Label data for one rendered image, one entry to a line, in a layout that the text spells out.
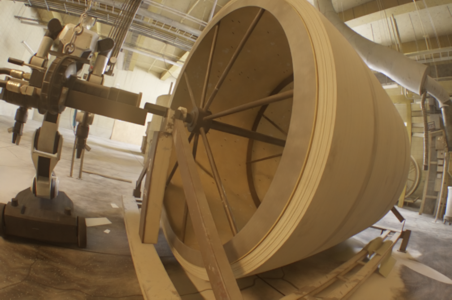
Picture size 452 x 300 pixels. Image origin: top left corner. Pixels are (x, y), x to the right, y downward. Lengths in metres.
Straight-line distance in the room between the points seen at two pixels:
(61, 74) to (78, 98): 0.14
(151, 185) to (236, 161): 1.34
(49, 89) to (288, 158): 0.97
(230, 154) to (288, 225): 1.71
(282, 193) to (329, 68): 0.36
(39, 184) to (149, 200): 0.76
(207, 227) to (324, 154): 0.38
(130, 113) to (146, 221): 0.56
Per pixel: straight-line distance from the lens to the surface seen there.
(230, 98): 2.09
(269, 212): 0.60
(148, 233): 1.16
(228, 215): 0.78
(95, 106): 1.00
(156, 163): 1.05
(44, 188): 1.47
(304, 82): 0.59
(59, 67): 1.03
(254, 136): 1.35
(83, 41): 1.45
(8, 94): 1.20
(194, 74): 1.89
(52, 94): 1.02
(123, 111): 0.99
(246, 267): 0.71
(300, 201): 0.53
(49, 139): 1.30
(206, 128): 1.12
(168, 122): 1.04
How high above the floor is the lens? 0.76
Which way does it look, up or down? 7 degrees up
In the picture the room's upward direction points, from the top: 11 degrees clockwise
